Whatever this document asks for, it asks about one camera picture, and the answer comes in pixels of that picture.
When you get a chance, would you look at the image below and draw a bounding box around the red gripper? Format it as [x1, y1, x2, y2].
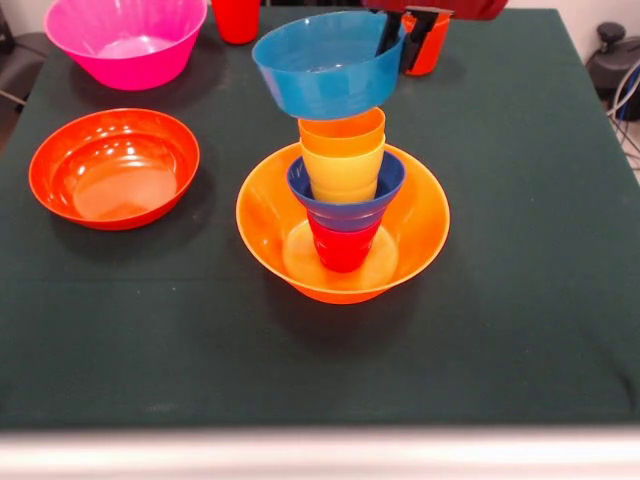
[362, 0, 511, 72]

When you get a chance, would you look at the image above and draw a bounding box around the light blue bowl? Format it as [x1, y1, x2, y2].
[251, 10, 408, 121]

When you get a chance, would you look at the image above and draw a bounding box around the small orange cup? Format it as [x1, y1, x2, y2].
[297, 107, 388, 158]

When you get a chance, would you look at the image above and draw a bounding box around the yellow cup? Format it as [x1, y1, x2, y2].
[300, 137, 387, 204]

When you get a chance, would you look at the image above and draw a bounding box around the dark blue bowl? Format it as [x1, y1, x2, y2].
[286, 151, 407, 234]

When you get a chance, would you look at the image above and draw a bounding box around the magenta cup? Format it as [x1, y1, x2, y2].
[307, 212, 385, 274]

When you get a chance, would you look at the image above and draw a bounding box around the shallow red-orange bowl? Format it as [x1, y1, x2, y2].
[28, 108, 201, 232]

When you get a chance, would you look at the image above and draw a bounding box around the tall red-orange cup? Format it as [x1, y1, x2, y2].
[402, 12, 452, 77]

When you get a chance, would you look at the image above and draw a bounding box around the red cup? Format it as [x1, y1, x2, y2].
[211, 0, 262, 46]

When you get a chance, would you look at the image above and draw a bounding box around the large pink bowl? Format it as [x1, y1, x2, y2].
[43, 0, 209, 92]

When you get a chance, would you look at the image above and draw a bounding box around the dark green tablecloth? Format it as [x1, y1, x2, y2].
[0, 5, 640, 431]

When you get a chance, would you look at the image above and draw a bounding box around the tangle of floor cables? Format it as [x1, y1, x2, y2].
[606, 62, 640, 174]

